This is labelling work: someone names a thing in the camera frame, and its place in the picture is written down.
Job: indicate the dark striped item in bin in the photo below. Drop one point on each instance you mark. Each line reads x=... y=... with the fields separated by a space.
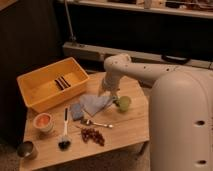
x=62 y=83

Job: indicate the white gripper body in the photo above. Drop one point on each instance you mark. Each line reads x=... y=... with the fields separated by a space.
x=103 y=91

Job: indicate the blue-grey cloth towel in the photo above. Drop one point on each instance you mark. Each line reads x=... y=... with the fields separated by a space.
x=92 y=104

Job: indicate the bunch of dark grapes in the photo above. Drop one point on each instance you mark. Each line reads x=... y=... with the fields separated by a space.
x=92 y=134

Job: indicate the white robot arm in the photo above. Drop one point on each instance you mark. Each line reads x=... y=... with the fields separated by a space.
x=180 y=111

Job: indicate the yellow plastic bin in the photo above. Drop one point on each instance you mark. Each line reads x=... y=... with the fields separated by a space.
x=39 y=90

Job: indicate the black handle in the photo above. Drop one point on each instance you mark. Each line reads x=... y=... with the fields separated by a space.
x=175 y=60

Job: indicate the wooden shelf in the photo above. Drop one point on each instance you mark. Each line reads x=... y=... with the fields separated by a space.
x=151 y=6

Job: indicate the blue-grey sponge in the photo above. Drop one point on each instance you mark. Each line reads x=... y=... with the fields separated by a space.
x=76 y=111

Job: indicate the orange and white cup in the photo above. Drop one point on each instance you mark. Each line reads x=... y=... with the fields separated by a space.
x=43 y=122

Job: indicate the metal can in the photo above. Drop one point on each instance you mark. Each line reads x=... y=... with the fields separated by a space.
x=27 y=150

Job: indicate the metal spoon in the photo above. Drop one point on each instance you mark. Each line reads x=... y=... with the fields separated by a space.
x=90 y=122

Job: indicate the metal pole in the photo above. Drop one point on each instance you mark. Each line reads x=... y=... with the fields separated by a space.
x=72 y=36

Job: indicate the white handled dish brush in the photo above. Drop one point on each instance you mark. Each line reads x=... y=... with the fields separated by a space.
x=64 y=141

